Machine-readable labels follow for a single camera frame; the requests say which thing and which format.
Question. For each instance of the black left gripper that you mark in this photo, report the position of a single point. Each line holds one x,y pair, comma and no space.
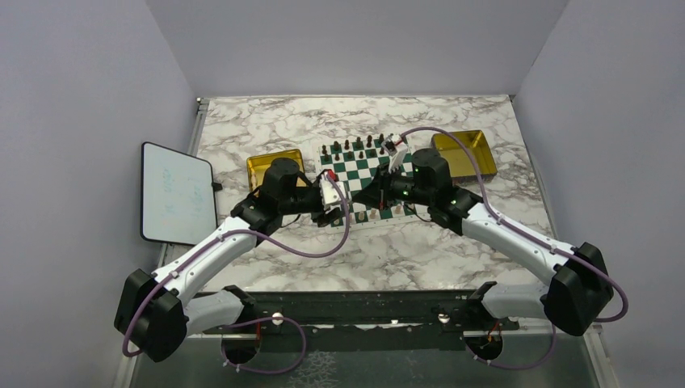
323,218

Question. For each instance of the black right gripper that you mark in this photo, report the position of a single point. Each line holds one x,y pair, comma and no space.
378,193

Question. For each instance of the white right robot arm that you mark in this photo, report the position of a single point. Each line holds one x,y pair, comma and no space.
574,286

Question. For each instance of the green white chess board mat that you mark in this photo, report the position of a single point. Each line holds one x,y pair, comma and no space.
358,172

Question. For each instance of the empty gold tin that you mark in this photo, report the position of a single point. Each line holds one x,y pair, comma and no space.
461,168

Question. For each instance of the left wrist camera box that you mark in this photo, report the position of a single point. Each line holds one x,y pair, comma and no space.
333,191

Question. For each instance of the small whiteboard with black frame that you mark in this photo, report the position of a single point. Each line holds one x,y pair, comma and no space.
178,203

